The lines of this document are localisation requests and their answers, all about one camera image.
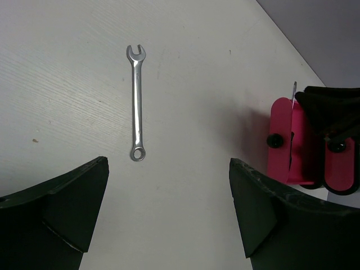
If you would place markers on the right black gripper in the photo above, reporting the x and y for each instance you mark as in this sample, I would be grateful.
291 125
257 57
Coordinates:
333 113

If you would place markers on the pink bottom drawer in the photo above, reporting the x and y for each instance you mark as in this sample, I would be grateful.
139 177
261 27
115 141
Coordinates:
340 169

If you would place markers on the silver combination wrench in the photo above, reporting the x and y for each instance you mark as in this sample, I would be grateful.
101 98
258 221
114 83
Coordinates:
138 151

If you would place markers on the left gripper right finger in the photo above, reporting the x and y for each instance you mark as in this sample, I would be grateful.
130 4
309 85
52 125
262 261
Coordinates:
283 228

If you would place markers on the pink drawer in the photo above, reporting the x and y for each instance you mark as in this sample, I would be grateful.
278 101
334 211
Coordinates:
340 169
295 153

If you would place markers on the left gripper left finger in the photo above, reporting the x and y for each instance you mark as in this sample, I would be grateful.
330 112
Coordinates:
50 225

